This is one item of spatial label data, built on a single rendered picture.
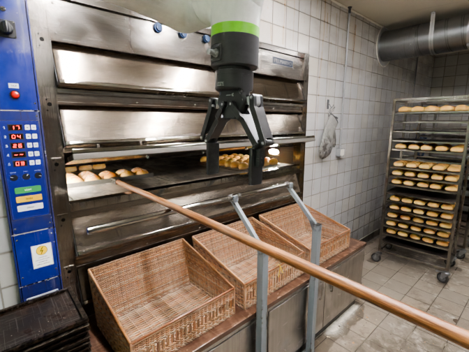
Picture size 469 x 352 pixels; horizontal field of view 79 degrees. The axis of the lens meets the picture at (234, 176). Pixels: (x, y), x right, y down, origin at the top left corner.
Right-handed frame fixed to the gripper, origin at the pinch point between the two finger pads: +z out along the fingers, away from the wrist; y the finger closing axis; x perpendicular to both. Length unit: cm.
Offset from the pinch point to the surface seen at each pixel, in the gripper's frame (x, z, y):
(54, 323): -26, 64, -69
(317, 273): 20.4, 25.5, 9.4
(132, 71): 21, -35, -104
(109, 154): 3, 5, -88
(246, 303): 57, 83, -53
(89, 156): -5, 5, -88
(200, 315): 28, 77, -53
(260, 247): 20.1, 25.6, -9.9
